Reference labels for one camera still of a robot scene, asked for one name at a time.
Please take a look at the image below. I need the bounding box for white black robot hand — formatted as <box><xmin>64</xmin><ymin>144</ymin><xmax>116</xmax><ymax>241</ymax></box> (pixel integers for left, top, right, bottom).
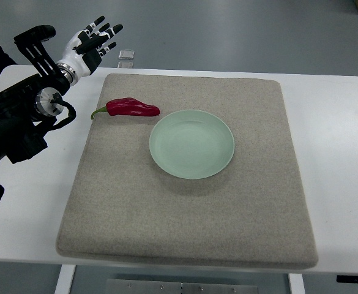
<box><xmin>58</xmin><ymin>16</ymin><xmax>123</xmax><ymax>83</ymax></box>

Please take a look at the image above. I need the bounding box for red pepper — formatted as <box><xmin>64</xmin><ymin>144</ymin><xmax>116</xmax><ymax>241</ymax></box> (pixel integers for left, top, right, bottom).
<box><xmin>91</xmin><ymin>97</ymin><xmax>160</xmax><ymax>119</ymax></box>

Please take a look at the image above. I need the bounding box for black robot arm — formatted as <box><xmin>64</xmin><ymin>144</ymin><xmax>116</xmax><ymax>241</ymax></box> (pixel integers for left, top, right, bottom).
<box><xmin>0</xmin><ymin>25</ymin><xmax>76</xmax><ymax>164</ymax></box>

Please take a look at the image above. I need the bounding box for upper metal floor plate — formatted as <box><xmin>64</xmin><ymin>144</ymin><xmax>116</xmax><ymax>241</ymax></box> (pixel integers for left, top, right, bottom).
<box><xmin>118</xmin><ymin>49</ymin><xmax>135</xmax><ymax>60</ymax></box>

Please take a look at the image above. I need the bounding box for metal floor plate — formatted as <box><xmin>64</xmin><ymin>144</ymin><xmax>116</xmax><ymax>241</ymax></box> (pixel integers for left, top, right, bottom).
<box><xmin>117</xmin><ymin>61</ymin><xmax>134</xmax><ymax>69</ymax></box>
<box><xmin>118</xmin><ymin>49</ymin><xmax>135</xmax><ymax>60</ymax></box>

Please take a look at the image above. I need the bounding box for lower metal floor plate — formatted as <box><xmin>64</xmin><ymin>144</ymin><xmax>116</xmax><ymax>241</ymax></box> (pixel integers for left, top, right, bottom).
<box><xmin>117</xmin><ymin>61</ymin><xmax>134</xmax><ymax>69</ymax></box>

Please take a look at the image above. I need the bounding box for pale green plate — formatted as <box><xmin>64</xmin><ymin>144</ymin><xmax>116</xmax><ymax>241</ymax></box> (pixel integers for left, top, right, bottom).
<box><xmin>149</xmin><ymin>110</ymin><xmax>235</xmax><ymax>179</ymax></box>

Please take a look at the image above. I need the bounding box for left white table leg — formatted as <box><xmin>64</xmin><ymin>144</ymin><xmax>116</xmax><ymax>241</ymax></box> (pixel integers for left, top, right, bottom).
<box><xmin>54</xmin><ymin>265</ymin><xmax>76</xmax><ymax>294</ymax></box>

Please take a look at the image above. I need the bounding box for white table leg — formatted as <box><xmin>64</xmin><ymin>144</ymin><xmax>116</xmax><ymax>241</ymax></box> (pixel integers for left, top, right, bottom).
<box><xmin>54</xmin><ymin>265</ymin><xmax>76</xmax><ymax>294</ymax></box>
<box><xmin>288</xmin><ymin>273</ymin><xmax>305</xmax><ymax>294</ymax></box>

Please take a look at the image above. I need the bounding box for right white table leg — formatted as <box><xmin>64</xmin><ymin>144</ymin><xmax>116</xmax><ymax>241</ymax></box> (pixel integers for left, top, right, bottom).
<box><xmin>288</xmin><ymin>273</ymin><xmax>305</xmax><ymax>294</ymax></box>

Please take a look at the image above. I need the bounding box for black table control panel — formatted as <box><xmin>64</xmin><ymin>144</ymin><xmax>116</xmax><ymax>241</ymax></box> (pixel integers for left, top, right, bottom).
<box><xmin>336</xmin><ymin>275</ymin><xmax>358</xmax><ymax>284</ymax></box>

